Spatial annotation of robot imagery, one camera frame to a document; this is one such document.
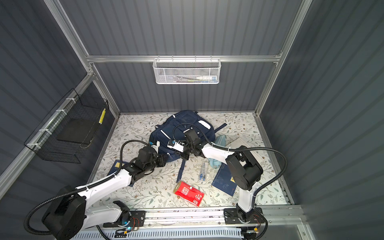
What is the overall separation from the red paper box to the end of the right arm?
182 mm

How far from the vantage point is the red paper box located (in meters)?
0.80

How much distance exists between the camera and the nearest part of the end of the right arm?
69 cm
